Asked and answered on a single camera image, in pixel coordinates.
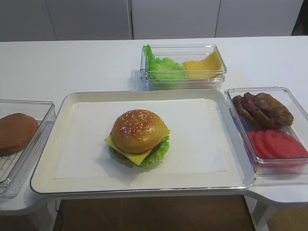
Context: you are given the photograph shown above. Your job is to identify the sesame bun top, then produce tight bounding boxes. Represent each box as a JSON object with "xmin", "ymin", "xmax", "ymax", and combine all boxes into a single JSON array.
[{"xmin": 111, "ymin": 109, "xmax": 170, "ymax": 154}]

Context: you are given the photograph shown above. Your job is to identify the green lettuce under burger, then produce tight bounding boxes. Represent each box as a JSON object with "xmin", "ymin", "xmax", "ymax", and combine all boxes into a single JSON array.
[{"xmin": 105, "ymin": 121, "xmax": 169, "ymax": 167}]

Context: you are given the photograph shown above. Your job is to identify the yellow cheese slice on burger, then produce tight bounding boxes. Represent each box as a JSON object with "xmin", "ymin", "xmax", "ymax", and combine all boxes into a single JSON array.
[{"xmin": 105, "ymin": 131, "xmax": 169, "ymax": 167}]

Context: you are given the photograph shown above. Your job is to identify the green lettuce in bin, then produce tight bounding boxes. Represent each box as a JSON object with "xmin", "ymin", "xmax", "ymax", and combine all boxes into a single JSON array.
[{"xmin": 143, "ymin": 44, "xmax": 185, "ymax": 80}]

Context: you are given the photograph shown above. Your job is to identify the clear bin lettuce and cheese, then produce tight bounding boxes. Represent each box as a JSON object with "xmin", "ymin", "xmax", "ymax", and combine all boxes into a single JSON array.
[{"xmin": 140, "ymin": 44, "xmax": 227, "ymax": 90}]

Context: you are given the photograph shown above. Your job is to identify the yellow cheese slices in bin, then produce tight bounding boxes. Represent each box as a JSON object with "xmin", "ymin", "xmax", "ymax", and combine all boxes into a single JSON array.
[{"xmin": 183, "ymin": 51, "xmax": 222, "ymax": 79}]

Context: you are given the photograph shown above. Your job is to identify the white metal serving tray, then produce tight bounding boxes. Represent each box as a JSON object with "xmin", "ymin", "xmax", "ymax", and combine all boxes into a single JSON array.
[{"xmin": 31, "ymin": 89, "xmax": 256, "ymax": 194}]

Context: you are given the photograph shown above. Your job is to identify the back brown patty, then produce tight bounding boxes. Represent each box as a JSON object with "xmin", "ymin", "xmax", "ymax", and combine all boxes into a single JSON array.
[{"xmin": 232, "ymin": 95, "xmax": 257, "ymax": 125}]

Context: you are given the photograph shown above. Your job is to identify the middle brown patty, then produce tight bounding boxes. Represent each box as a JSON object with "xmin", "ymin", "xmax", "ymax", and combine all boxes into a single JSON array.
[{"xmin": 243, "ymin": 92, "xmax": 265, "ymax": 128}]

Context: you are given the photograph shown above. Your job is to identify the back red tomato slice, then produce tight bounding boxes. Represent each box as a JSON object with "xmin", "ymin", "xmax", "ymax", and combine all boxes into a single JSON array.
[{"xmin": 247, "ymin": 130, "xmax": 258, "ymax": 155}]

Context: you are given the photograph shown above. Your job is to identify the red tomato slice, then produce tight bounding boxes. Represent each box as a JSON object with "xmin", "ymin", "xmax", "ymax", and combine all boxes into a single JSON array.
[
  {"xmin": 264, "ymin": 129, "xmax": 308, "ymax": 158},
  {"xmin": 247, "ymin": 130, "xmax": 258, "ymax": 155},
  {"xmin": 253, "ymin": 130, "xmax": 275, "ymax": 159}
]

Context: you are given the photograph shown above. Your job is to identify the middle red tomato slice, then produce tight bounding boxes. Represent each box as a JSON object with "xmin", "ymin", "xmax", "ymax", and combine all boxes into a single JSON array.
[{"xmin": 253, "ymin": 130, "xmax": 275, "ymax": 159}]

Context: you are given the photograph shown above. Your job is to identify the clear bin patties and tomato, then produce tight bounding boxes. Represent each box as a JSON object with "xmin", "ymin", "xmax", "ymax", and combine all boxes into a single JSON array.
[{"xmin": 225, "ymin": 87, "xmax": 308, "ymax": 175}]

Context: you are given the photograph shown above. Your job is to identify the front brown patty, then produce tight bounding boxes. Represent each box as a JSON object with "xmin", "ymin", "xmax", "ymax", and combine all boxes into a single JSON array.
[{"xmin": 254, "ymin": 93, "xmax": 294, "ymax": 128}]

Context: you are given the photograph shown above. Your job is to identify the front red tomato slice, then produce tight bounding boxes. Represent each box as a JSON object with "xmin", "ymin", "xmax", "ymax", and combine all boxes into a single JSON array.
[{"xmin": 264, "ymin": 129, "xmax": 308, "ymax": 158}]

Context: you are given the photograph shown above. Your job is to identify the clear bin with buns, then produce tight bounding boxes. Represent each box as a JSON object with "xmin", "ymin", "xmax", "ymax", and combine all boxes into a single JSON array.
[{"xmin": 0, "ymin": 100, "xmax": 56, "ymax": 199}]

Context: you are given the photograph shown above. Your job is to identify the plain orange bun bottom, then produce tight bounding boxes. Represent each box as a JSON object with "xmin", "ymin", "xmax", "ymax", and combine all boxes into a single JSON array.
[{"xmin": 0, "ymin": 113, "xmax": 39, "ymax": 156}]

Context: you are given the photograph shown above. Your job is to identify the black cable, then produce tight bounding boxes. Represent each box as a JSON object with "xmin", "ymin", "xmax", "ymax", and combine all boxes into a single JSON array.
[{"xmin": 54, "ymin": 200, "xmax": 64, "ymax": 231}]

